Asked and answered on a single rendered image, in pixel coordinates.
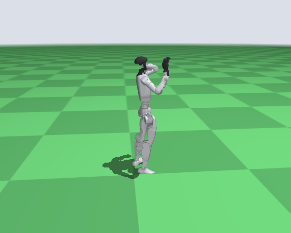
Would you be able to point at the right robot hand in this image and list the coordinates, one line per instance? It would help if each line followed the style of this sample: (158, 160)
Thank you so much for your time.
(165, 65)

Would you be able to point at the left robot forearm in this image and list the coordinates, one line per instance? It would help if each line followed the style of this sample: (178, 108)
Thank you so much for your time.
(148, 66)

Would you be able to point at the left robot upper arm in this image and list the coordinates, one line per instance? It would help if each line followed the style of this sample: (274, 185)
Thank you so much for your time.
(154, 69)

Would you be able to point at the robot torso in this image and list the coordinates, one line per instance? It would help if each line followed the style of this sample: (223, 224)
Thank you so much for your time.
(144, 95)

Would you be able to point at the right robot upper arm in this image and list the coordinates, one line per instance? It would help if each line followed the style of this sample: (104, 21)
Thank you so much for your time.
(146, 81)

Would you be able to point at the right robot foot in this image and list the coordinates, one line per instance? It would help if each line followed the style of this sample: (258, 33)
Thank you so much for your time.
(145, 171)

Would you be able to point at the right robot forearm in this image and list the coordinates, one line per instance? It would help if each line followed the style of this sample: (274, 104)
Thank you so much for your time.
(162, 83)

